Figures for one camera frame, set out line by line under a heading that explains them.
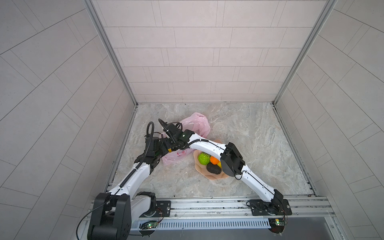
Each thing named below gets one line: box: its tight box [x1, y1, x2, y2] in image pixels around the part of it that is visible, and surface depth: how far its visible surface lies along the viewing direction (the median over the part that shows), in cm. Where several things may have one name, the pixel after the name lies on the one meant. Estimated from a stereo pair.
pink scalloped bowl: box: [193, 150, 229, 180], surface depth 82 cm
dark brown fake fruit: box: [206, 162, 222, 175], surface depth 81 cm
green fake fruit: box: [198, 151, 211, 166], surface depth 82 cm
